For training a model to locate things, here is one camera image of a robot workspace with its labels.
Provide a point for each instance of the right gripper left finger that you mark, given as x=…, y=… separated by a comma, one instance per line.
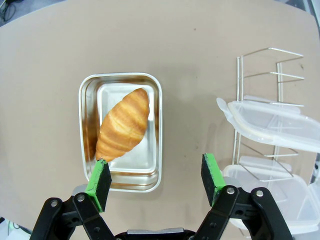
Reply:
x=98, y=185

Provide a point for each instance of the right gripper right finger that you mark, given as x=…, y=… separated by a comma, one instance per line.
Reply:
x=212, y=180

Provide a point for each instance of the rectangular steel container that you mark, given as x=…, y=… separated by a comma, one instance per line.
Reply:
x=140, y=172

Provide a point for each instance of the golden croissant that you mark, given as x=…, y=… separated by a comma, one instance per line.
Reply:
x=123, y=125

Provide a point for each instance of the clear plastic latch lid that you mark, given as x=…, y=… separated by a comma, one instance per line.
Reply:
x=295, y=210
x=275, y=125

